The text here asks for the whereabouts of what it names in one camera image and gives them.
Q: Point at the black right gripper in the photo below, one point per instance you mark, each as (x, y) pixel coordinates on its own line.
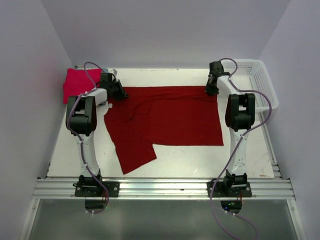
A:
(209, 90)

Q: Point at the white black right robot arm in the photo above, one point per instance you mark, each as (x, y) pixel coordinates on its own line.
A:
(240, 115)

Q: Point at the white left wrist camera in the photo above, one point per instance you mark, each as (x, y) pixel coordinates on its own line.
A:
(114, 71)

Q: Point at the aluminium mounting rail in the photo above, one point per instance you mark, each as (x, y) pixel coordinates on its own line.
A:
(163, 188)

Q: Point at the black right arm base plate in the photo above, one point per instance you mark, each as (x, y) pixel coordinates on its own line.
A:
(221, 191)

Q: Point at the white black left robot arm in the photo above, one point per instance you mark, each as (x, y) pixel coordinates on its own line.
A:
(81, 120)

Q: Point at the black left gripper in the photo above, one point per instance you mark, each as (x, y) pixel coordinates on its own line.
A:
(122, 94)

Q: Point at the folded pink t shirt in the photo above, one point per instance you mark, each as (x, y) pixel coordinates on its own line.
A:
(76, 82)

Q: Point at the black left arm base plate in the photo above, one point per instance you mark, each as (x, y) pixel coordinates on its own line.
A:
(93, 189)

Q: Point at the white perforated plastic basket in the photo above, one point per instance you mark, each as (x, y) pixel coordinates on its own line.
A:
(251, 74)

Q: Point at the dark red t shirt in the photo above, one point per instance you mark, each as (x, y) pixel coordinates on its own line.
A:
(164, 115)

